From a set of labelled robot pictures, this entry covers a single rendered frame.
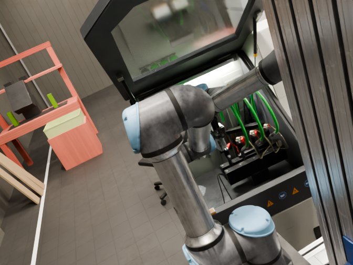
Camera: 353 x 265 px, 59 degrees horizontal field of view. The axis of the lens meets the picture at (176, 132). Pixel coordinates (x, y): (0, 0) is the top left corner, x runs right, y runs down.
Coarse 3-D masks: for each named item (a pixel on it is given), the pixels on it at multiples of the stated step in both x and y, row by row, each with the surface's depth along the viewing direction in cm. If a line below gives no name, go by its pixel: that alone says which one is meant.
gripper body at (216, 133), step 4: (216, 116) 147; (212, 120) 144; (216, 120) 146; (212, 124) 147; (216, 124) 148; (220, 124) 150; (212, 128) 146; (216, 128) 146; (220, 128) 146; (224, 128) 147; (212, 132) 146; (216, 132) 149; (220, 132) 147; (224, 132) 150; (212, 136) 147; (216, 136) 148; (220, 136) 149; (224, 136) 148
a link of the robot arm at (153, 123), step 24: (168, 96) 76; (144, 120) 74; (168, 120) 75; (144, 144) 76; (168, 144) 76; (168, 168) 79; (168, 192) 82; (192, 192) 81; (192, 216) 82; (192, 240) 84; (216, 240) 83; (192, 264) 84; (216, 264) 84; (240, 264) 87
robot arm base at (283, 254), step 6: (282, 252) 92; (276, 258) 89; (282, 258) 91; (288, 258) 93; (246, 264) 94; (252, 264) 90; (258, 264) 89; (264, 264) 88; (270, 264) 88; (276, 264) 89; (282, 264) 90; (288, 264) 93
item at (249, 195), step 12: (300, 168) 147; (276, 180) 146; (288, 180) 145; (300, 180) 146; (252, 192) 145; (264, 192) 144; (276, 192) 146; (288, 192) 147; (300, 192) 149; (228, 204) 145; (240, 204) 143; (252, 204) 145; (264, 204) 146; (276, 204) 148; (288, 204) 150; (216, 216) 143; (228, 216) 144
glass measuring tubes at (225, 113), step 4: (224, 112) 182; (228, 112) 185; (220, 116) 183; (224, 116) 185; (228, 116) 184; (220, 120) 186; (228, 120) 185; (228, 124) 186; (232, 124) 188; (228, 128) 189; (232, 136) 190; (236, 136) 192; (228, 140) 190; (232, 140) 192; (220, 144) 189; (236, 144) 190
